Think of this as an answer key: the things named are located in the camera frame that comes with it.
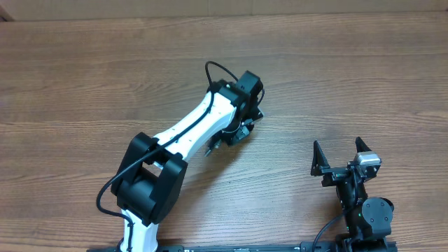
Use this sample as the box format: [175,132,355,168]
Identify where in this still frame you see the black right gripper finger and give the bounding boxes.
[311,140,330,176]
[355,136,371,153]

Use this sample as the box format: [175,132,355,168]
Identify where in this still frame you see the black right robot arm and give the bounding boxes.
[310,137,398,252]

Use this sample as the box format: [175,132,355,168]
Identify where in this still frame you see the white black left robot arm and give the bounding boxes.
[111,71,263,251]

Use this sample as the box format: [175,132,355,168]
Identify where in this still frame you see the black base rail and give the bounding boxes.
[87,241,398,252]

